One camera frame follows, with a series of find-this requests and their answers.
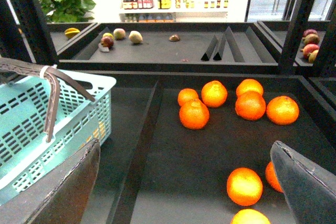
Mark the white zip tie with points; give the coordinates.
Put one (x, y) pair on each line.
(46, 69)

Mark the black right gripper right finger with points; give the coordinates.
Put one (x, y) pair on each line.
(309, 189)

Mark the orange tangerine left edge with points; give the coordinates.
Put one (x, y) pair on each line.
(271, 177)

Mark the brown basket handle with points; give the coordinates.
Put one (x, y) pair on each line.
(30, 69)

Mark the orange tangerine front left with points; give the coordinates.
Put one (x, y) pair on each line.
(244, 186)

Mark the light blue plastic basket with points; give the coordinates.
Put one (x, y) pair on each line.
(25, 156)

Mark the black triangular divider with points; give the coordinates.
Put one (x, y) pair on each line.
(210, 49)

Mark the orange tangerine under basket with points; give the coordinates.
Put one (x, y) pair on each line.
(249, 216)

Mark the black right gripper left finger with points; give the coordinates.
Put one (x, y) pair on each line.
(62, 195)

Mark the black rear fruit tray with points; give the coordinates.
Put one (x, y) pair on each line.
(174, 47)

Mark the orange tangerine centre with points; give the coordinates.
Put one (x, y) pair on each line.
(194, 114)

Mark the yellow starfruit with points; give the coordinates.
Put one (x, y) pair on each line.
(71, 32)

